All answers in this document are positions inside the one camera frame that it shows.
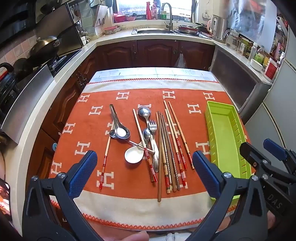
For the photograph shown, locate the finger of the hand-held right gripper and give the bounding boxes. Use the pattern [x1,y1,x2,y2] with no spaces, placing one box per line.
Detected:
[264,138,296,174]
[239,142,272,179]

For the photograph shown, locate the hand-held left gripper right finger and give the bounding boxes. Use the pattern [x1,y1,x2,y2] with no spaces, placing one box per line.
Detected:
[187,151,270,241]

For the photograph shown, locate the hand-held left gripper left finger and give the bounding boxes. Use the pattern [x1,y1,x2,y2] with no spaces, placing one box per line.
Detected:
[22,150,102,241]

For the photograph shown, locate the light chopstick red banded end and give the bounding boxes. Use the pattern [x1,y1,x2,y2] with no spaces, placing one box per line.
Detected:
[132,108,156,183]
[163,100,188,171]
[99,124,115,190]
[165,109,187,186]

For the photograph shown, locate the dark chopstick ribbed end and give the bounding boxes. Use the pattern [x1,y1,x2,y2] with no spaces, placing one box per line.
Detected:
[161,114,181,191]
[160,114,177,192]

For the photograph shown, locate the green plastic tray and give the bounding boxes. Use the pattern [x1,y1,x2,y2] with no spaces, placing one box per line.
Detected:
[205,101,253,200]

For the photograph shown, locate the tan chopstick grooved end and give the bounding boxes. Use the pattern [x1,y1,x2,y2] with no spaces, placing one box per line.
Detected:
[158,113,172,194]

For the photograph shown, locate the metal chopstick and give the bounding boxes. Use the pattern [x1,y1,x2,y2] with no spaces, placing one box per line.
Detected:
[156,112,169,194]

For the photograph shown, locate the small steel teaspoon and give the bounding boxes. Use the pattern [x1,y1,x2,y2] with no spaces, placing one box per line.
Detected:
[109,129,155,155]

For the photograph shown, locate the dark brown wooden chopstick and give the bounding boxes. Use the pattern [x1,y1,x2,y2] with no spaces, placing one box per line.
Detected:
[158,111,162,202]

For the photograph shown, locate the white ceramic spoon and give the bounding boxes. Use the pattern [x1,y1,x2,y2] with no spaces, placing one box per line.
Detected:
[124,140,148,164]

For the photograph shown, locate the steel soup spoon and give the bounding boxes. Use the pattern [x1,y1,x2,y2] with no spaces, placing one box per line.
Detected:
[109,104,131,139]

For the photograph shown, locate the bundle of wooden chopsticks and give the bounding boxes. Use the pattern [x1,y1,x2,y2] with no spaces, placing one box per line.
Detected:
[168,101,195,170]

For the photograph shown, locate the medium steel spoon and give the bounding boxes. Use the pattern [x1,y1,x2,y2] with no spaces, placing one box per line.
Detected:
[143,128,156,156]

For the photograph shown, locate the steel fork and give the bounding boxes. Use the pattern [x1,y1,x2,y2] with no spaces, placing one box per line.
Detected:
[148,119,160,163]

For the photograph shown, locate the large steel spoon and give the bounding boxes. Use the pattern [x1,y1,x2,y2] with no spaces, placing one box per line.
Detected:
[138,106,160,173]

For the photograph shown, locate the grey refrigerator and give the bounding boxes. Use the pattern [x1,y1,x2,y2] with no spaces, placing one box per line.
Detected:
[240,25,296,158]

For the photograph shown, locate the stainless steel cabinet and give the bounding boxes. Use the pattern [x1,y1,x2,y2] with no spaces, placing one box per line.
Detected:
[209,45,272,113]

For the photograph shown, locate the person's leg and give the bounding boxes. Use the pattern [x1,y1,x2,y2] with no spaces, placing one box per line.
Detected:
[88,220,151,241]

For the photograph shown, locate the orange printed blanket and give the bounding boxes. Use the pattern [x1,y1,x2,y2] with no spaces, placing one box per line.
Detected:
[47,79,251,231]

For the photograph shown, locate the white bowl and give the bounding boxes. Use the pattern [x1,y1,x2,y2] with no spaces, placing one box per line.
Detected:
[250,58,264,72]

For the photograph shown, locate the steel splash guard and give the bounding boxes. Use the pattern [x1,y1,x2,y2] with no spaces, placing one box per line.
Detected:
[1,65,55,144]

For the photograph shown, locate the green label bottle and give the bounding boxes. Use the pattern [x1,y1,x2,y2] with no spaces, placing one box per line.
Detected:
[254,47,265,64]

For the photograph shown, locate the white plastic bottle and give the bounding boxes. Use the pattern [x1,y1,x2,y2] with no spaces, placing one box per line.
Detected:
[249,42,258,59]

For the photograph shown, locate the row of spice jars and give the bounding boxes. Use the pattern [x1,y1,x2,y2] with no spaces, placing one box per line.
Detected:
[238,37,253,57]

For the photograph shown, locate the kitchen shelf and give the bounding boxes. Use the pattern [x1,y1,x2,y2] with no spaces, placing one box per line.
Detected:
[269,16,289,63]

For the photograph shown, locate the gas stove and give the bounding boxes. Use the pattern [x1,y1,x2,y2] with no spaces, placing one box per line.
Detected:
[47,50,80,77]

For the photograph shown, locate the glass teapot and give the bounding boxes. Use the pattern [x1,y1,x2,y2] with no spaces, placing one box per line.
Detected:
[223,29,241,50]

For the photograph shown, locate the hanging plastic bag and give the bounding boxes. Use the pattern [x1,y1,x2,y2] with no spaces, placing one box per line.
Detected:
[173,53,188,68]

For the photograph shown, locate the black pot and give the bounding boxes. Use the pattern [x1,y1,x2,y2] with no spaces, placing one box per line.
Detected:
[13,58,34,75]

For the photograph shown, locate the white electric kettle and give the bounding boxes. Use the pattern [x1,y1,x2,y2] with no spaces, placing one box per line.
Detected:
[207,14,228,42]

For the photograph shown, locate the translucent plastic sheet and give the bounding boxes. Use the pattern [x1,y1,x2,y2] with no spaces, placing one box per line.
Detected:
[228,0,271,54]

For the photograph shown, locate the dark wok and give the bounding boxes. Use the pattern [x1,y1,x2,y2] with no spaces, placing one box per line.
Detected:
[29,36,63,59]

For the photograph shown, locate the dark wooden kitchen cabinets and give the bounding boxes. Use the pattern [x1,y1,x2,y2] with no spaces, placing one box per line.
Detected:
[25,39,215,183]

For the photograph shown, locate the steel faucet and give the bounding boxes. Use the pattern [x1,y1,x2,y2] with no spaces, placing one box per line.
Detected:
[161,3,174,30]

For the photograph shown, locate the steel kitchen sink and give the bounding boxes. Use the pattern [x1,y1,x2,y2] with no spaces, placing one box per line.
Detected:
[132,27,176,35]

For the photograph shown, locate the white cutting board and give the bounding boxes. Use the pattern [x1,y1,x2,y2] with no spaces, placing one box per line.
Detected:
[92,5,109,27]

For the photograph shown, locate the kitchen window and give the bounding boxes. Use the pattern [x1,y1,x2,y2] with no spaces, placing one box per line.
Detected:
[116,0,193,21]

